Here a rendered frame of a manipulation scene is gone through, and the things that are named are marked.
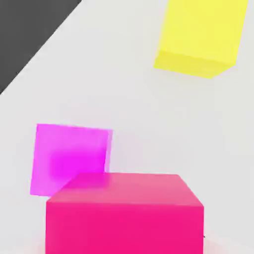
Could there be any small pink cube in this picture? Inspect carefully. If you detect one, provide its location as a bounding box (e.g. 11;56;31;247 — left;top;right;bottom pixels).
45;172;205;254

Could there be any small magenta cube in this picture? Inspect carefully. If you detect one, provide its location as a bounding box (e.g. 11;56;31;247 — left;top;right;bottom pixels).
29;123;114;197

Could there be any large yellow box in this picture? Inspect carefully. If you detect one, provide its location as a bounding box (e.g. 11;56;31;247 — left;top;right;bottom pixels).
153;0;249;79

